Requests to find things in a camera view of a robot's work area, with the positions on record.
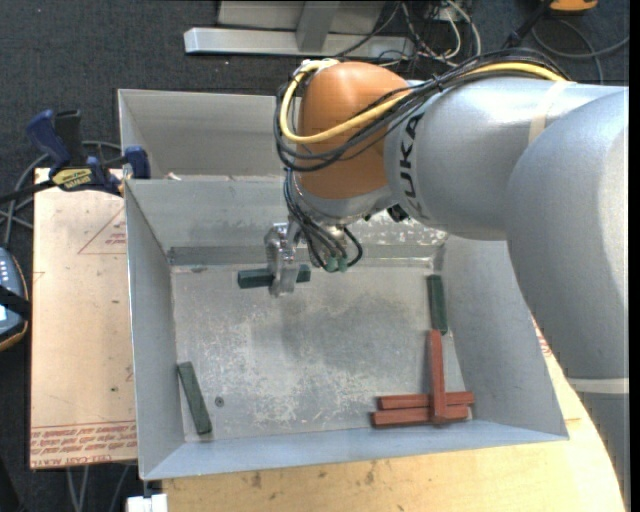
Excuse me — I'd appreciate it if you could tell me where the dark green block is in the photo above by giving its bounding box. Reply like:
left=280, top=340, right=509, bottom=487
left=426, top=274, right=450, bottom=336
left=176, top=361, right=214, bottom=436
left=237, top=264, right=312, bottom=290

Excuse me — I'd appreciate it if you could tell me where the grey metal bin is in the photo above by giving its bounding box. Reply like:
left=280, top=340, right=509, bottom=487
left=117, top=88, right=570, bottom=481

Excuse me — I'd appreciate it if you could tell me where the red-brown flat block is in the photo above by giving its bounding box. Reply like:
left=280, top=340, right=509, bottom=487
left=376, top=391, right=476, bottom=412
left=370, top=404, right=472, bottom=428
left=426, top=329, right=448, bottom=426

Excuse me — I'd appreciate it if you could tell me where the brown cardboard board red print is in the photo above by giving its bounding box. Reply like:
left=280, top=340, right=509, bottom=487
left=29, top=167, right=139, bottom=470

